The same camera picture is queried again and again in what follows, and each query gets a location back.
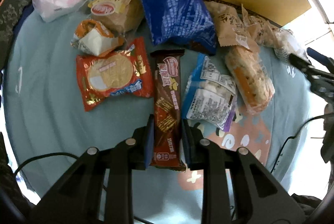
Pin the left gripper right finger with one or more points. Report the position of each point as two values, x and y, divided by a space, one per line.
185 141

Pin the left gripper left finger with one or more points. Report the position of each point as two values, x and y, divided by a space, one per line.
149 143

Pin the brown chocolate wafer pack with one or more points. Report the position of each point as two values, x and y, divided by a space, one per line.
167 109

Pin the red cracker pack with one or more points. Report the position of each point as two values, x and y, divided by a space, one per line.
119 72

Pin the kraft paper snack bag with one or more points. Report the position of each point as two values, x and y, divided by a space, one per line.
230 29

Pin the white blue label pack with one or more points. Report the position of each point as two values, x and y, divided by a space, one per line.
210 96

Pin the clear white candy pack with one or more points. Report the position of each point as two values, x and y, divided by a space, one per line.
286 44

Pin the orange bread clear pack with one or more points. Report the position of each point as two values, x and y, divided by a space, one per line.
251 78

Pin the light blue tablecloth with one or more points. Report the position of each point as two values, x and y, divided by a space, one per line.
44 113

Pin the orange white triangle snack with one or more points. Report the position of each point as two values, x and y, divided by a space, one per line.
94 38

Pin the blue snack bag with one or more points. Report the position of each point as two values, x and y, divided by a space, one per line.
182 22

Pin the round bun clear pack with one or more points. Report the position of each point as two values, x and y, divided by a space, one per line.
120 16

